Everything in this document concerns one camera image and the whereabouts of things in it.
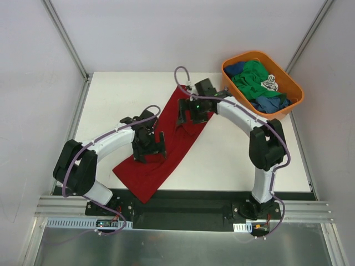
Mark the red t shirt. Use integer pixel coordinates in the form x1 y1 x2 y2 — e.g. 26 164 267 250
113 88 207 203

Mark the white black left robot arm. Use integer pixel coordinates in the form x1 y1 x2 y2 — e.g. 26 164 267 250
53 108 166 216

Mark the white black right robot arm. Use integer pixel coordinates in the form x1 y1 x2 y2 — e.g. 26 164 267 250
177 79 291 219

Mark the dark blue t shirt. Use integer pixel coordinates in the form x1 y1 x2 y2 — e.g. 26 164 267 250
224 61 246 78

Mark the green t shirt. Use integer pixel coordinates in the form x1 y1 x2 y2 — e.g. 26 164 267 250
231 60 287 101

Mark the orange plastic bin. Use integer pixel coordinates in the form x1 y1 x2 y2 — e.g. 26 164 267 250
221 51 304 119

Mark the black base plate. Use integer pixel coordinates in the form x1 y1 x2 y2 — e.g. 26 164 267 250
85 189 283 232

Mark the left grey cable duct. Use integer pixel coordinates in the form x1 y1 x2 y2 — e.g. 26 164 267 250
47 218 133 230

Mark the grey cable duct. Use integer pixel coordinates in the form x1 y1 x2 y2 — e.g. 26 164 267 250
47 218 133 230
233 222 252 233

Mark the right grey cable duct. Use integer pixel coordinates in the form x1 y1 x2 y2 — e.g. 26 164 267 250
233 222 252 233

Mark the aluminium frame rail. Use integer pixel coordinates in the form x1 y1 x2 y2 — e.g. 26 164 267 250
34 196 335 223

